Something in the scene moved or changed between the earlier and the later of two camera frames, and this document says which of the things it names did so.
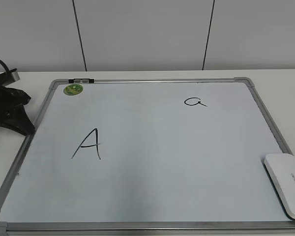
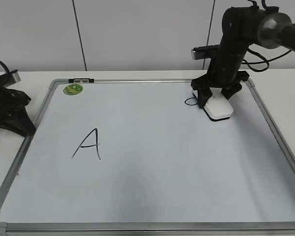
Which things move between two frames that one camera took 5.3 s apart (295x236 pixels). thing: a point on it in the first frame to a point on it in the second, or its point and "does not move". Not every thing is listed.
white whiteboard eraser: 287,173 to 218,108
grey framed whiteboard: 146,157 does not move
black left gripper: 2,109 does not move
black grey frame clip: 81,80 does not move
